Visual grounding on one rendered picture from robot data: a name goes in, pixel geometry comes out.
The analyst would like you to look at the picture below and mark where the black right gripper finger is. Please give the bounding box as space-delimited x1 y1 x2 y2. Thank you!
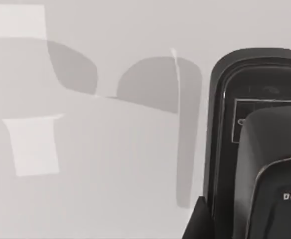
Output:
181 196 213 239

